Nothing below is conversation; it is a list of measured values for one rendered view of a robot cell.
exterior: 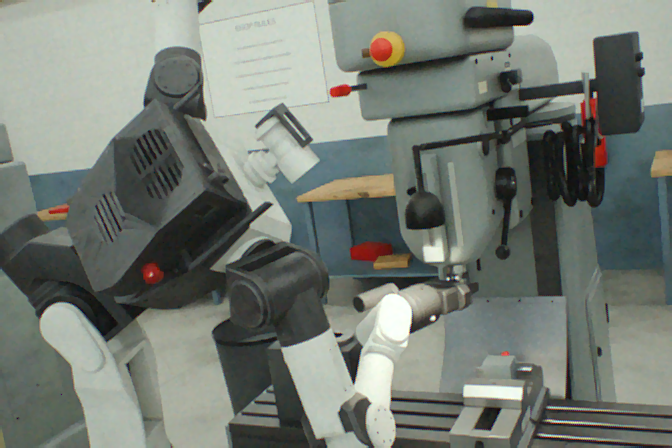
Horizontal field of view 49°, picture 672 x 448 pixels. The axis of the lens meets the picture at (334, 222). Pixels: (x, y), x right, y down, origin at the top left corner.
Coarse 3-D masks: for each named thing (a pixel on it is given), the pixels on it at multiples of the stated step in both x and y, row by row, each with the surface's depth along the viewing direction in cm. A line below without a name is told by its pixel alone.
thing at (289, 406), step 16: (336, 336) 175; (352, 336) 171; (272, 352) 174; (352, 352) 167; (272, 368) 176; (288, 368) 174; (352, 368) 167; (288, 384) 175; (288, 400) 176; (288, 416) 177
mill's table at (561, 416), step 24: (264, 408) 187; (408, 408) 175; (432, 408) 173; (456, 408) 171; (552, 408) 164; (576, 408) 162; (600, 408) 161; (624, 408) 159; (648, 408) 157; (240, 432) 182; (264, 432) 178; (288, 432) 175; (408, 432) 163; (432, 432) 162; (552, 432) 154; (576, 432) 152; (600, 432) 151; (624, 432) 149; (648, 432) 149
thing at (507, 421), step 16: (480, 368) 165; (528, 368) 160; (528, 384) 161; (528, 400) 157; (544, 400) 165; (464, 416) 152; (480, 416) 151; (496, 416) 153; (512, 416) 149; (528, 416) 156; (464, 432) 145; (480, 432) 145; (496, 432) 143; (512, 432) 143; (528, 432) 152
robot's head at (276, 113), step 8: (280, 104) 128; (272, 112) 126; (280, 112) 127; (288, 112) 128; (264, 120) 128; (272, 120) 127; (280, 120) 126; (296, 120) 129; (256, 128) 130; (264, 128) 127; (288, 128) 126; (296, 128) 129; (256, 136) 128; (296, 136) 127; (304, 136) 129; (304, 144) 127
